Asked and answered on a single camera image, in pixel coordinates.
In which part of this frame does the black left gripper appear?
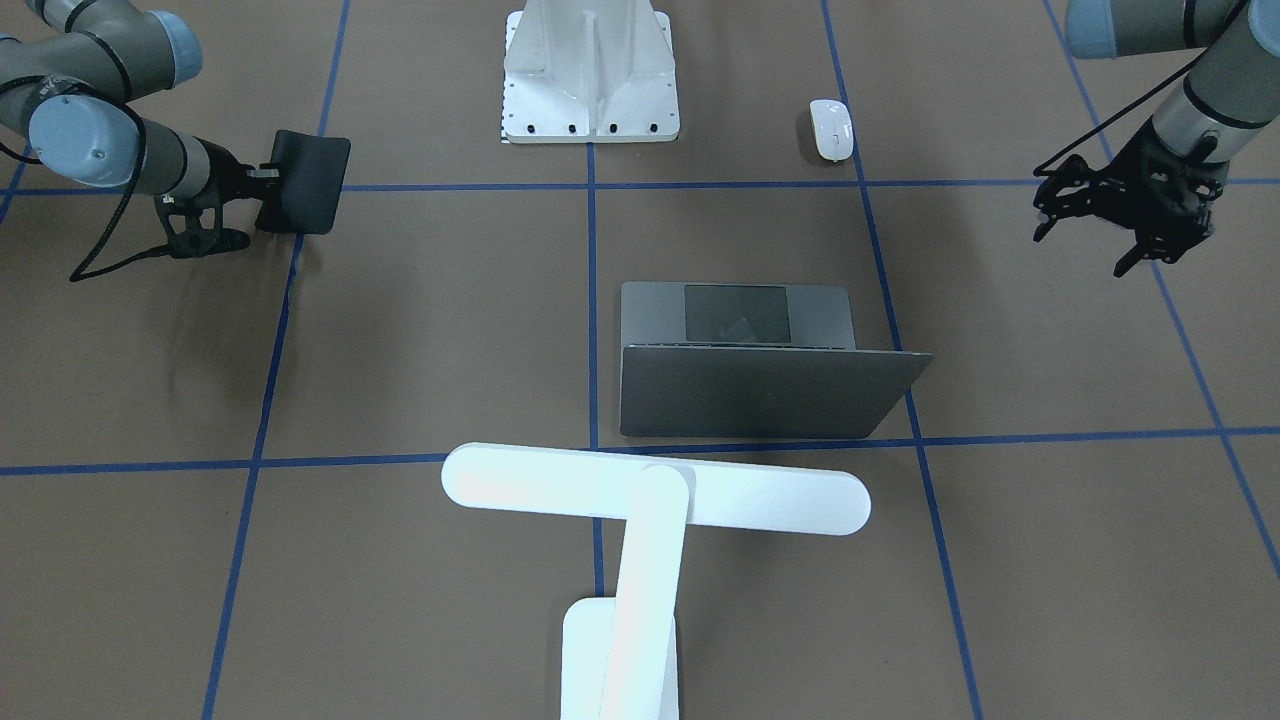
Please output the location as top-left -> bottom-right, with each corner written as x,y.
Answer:
1100,129 -> 1229,278

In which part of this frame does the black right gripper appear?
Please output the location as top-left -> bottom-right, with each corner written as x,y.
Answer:
205,150 -> 282,209

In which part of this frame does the black mouse pad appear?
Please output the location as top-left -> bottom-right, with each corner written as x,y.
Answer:
255,129 -> 352,234

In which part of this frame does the white computer mouse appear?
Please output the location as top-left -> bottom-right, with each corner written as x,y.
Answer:
809,97 -> 854,163

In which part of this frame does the grey laptop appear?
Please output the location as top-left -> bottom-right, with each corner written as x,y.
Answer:
620,281 -> 933,439

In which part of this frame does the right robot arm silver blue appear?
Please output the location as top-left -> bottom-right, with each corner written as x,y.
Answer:
3,1 -> 279,202

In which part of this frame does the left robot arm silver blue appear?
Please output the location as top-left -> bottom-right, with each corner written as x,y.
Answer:
1036,1 -> 1279,277

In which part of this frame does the white desk lamp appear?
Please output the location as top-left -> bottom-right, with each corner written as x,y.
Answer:
442,442 -> 872,719

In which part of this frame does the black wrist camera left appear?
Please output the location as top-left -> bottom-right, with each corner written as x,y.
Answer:
1032,152 -> 1128,243

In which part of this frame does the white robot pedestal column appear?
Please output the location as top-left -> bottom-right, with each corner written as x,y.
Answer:
500,1 -> 681,143

